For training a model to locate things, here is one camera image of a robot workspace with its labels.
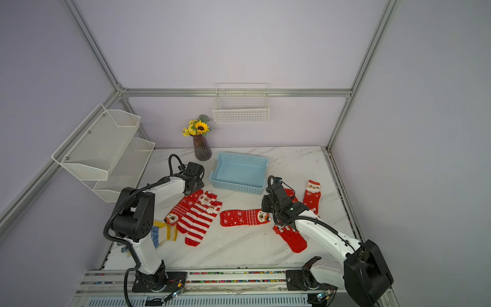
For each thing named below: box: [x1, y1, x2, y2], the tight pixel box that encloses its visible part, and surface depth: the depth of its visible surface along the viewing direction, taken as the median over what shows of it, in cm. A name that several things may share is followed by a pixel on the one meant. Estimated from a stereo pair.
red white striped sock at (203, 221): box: [184, 200, 223, 247], surface depth 90 cm
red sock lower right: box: [272, 224, 308, 254], surface depth 86 cm
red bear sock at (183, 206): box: [164, 189, 204, 226], surface depth 95 cm
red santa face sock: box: [303, 179, 321, 215], surface depth 101 cm
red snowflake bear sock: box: [219, 209, 272, 228], surface depth 92 cm
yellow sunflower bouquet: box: [181, 113, 213, 137], surface depth 100 cm
